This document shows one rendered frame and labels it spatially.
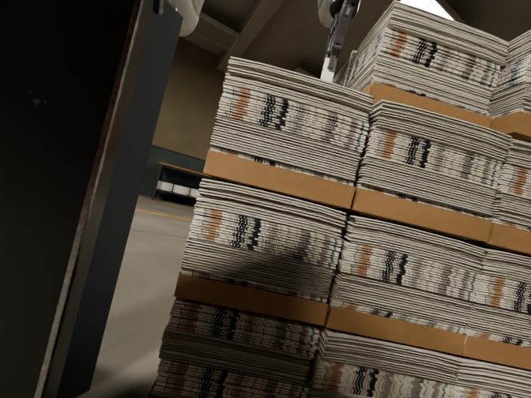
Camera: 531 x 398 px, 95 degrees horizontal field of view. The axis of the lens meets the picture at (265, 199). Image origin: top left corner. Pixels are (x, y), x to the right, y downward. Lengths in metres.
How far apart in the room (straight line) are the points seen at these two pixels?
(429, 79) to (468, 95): 0.10
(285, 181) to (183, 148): 6.65
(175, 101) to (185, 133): 0.83
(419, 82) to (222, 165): 0.46
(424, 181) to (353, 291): 0.26
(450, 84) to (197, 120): 6.80
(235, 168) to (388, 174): 0.29
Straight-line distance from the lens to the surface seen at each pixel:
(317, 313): 0.52
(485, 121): 0.75
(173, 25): 0.80
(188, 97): 7.34
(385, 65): 0.65
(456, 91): 0.72
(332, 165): 0.48
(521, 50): 0.82
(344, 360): 0.58
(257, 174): 0.45
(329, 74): 0.74
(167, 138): 7.06
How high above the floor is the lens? 0.58
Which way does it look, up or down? 1 degrees up
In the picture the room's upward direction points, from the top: 14 degrees clockwise
